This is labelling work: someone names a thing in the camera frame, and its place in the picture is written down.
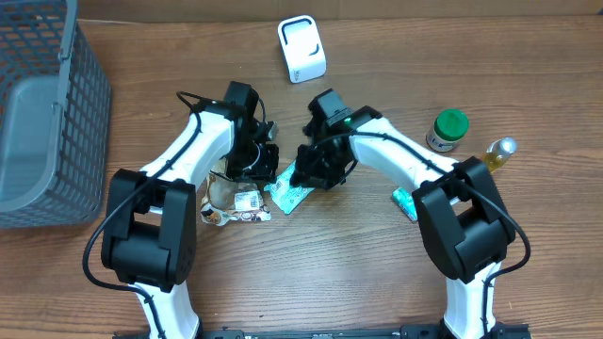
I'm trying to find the small teal white carton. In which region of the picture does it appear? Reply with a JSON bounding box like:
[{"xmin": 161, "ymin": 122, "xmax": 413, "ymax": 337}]
[{"xmin": 392, "ymin": 187, "xmax": 417, "ymax": 222}]

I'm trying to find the green white yogurt cup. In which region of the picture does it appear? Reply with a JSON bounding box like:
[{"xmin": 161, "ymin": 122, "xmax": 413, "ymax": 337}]
[{"xmin": 426, "ymin": 108, "xmax": 470, "ymax": 153}]

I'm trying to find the brown white snack bag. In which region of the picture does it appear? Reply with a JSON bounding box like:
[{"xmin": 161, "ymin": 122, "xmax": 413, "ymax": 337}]
[{"xmin": 200, "ymin": 159, "xmax": 271, "ymax": 226}]

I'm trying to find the teal snack packet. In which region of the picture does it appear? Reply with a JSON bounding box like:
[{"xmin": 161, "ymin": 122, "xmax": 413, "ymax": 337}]
[{"xmin": 264, "ymin": 161, "xmax": 314, "ymax": 215}]

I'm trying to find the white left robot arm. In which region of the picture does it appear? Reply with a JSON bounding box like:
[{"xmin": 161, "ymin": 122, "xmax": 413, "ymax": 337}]
[{"xmin": 92, "ymin": 81, "xmax": 278, "ymax": 338}]

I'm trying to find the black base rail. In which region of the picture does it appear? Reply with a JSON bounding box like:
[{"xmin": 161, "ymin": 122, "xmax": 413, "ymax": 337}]
[{"xmin": 112, "ymin": 321, "xmax": 532, "ymax": 339}]

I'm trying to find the white barcode scanner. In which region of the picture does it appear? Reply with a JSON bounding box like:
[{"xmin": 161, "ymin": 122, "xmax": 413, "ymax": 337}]
[{"xmin": 277, "ymin": 15, "xmax": 327, "ymax": 84}]

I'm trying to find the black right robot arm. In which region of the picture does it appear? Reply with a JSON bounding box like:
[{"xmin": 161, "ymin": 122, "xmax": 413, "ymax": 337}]
[{"xmin": 290, "ymin": 89, "xmax": 515, "ymax": 338}]

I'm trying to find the yellow liquid glass bottle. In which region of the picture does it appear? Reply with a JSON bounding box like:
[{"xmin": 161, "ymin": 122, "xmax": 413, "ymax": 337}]
[{"xmin": 481, "ymin": 137, "xmax": 518, "ymax": 172}]

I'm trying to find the grey plastic mesh basket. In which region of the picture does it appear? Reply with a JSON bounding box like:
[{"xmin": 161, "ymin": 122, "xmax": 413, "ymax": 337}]
[{"xmin": 1, "ymin": 0, "xmax": 112, "ymax": 229}]

